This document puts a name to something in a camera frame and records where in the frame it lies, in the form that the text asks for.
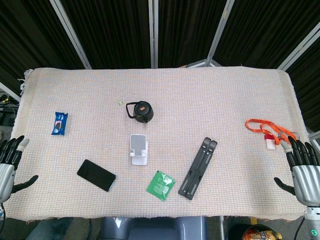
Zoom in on green sachet packet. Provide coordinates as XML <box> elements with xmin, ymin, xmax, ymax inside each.
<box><xmin>146</xmin><ymin>170</ymin><xmax>176</xmax><ymax>202</ymax></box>

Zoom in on white phone stand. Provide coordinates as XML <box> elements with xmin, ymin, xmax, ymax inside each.
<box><xmin>128</xmin><ymin>134</ymin><xmax>150</xmax><ymax>166</ymax></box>

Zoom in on black kettle with handle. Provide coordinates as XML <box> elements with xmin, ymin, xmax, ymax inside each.
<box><xmin>125</xmin><ymin>100</ymin><xmax>154</xmax><ymax>124</ymax></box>

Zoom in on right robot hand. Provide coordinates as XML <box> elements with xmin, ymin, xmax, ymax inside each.
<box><xmin>273</xmin><ymin>135</ymin><xmax>320</xmax><ymax>207</ymax></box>

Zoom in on red and white badge holder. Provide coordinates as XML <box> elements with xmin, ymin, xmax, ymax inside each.
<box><xmin>264</xmin><ymin>133</ymin><xmax>276</xmax><ymax>151</ymax></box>

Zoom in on blue cookie packet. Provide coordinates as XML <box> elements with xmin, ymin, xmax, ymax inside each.
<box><xmin>51</xmin><ymin>111</ymin><xmax>69</xmax><ymax>136</ymax></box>

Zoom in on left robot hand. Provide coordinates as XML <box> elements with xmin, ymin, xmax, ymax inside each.
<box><xmin>0</xmin><ymin>135</ymin><xmax>39</xmax><ymax>204</ymax></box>

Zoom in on beige woven tablecloth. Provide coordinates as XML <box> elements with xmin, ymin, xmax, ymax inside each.
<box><xmin>4</xmin><ymin>66</ymin><xmax>311</xmax><ymax>222</ymax></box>

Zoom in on orange snack bag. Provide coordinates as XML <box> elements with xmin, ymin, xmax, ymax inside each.
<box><xmin>241</xmin><ymin>224</ymin><xmax>283</xmax><ymax>240</ymax></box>

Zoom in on black folding laptop stand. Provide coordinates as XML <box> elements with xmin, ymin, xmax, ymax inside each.
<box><xmin>178</xmin><ymin>136</ymin><xmax>218</xmax><ymax>201</ymax></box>

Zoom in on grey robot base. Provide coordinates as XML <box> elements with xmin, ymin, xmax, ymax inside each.
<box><xmin>100</xmin><ymin>216</ymin><xmax>208</xmax><ymax>240</ymax></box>

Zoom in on orange lanyard strap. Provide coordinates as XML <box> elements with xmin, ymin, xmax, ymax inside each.
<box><xmin>244</xmin><ymin>119</ymin><xmax>297</xmax><ymax>146</ymax></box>

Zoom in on black smartphone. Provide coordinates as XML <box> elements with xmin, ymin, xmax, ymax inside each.
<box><xmin>76</xmin><ymin>159</ymin><xmax>117</xmax><ymax>193</ymax></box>

